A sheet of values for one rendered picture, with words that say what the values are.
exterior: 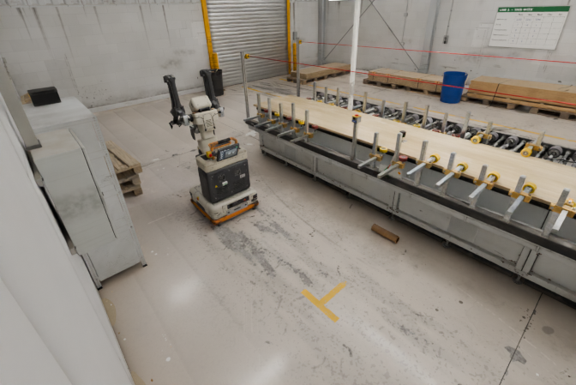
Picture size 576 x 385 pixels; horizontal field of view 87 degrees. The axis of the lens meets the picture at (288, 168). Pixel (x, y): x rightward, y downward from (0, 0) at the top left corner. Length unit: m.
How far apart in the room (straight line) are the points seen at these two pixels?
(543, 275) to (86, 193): 3.44
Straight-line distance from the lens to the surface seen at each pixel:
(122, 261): 3.34
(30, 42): 9.02
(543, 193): 3.10
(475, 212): 2.99
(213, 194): 3.49
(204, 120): 3.54
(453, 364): 2.77
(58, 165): 1.84
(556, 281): 3.45
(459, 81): 8.64
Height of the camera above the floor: 2.24
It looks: 28 degrees down
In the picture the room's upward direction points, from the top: 2 degrees counter-clockwise
